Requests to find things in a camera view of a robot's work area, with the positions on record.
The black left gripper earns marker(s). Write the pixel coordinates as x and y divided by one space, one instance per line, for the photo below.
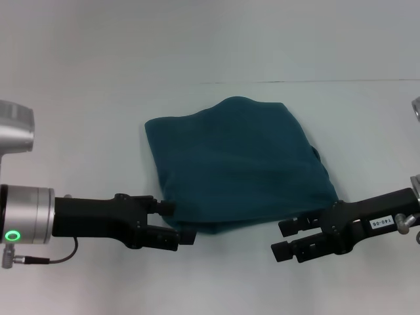
95 220

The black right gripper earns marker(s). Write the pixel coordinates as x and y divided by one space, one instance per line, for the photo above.
367 220

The teal blue shirt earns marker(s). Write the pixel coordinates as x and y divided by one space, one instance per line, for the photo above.
236 164

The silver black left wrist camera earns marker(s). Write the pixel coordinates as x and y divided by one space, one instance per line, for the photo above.
14 131

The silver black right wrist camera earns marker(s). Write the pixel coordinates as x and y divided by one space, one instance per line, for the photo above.
416 108

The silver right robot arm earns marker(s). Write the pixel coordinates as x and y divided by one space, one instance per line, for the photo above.
416 190

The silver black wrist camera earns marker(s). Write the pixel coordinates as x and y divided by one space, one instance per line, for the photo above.
416 108
14 131

